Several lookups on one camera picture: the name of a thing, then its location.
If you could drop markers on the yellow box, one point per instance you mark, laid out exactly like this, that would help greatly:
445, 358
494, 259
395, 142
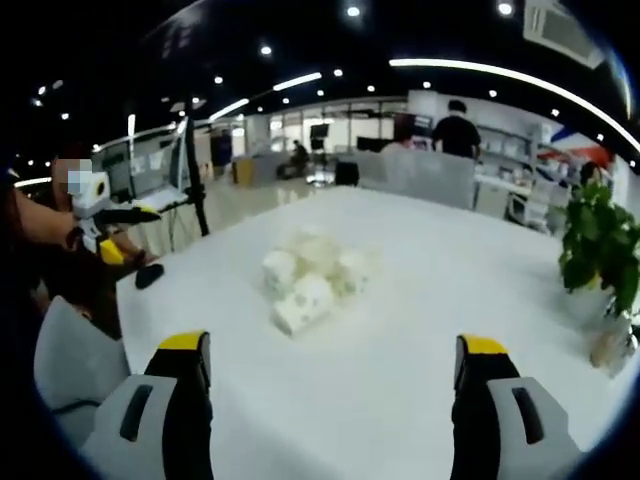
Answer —
242, 171

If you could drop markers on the black tripod stand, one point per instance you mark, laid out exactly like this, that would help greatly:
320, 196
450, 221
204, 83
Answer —
196, 170

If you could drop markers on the long curved ceiling light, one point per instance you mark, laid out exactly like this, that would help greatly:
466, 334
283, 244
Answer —
505, 72

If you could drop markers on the ceiling air vent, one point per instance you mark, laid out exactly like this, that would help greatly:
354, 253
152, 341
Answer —
560, 27

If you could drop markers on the small black object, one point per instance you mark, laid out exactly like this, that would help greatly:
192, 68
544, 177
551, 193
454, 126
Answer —
149, 276

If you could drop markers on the black office chair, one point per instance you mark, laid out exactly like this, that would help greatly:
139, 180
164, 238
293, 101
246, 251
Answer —
347, 173

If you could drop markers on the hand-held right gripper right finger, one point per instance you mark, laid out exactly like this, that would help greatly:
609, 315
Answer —
520, 420

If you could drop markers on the white table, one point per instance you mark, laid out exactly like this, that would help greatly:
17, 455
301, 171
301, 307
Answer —
400, 310

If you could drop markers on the clear glass plant vase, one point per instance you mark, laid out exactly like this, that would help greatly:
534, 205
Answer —
612, 340

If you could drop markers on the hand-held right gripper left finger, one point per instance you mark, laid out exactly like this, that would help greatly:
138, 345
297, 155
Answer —
150, 415

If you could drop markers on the green leafy plant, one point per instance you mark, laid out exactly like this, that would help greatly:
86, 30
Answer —
597, 235

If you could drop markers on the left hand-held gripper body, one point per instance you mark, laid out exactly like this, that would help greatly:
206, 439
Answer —
92, 200

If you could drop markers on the grey partition screen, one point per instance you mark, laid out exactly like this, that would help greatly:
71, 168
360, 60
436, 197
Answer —
425, 177

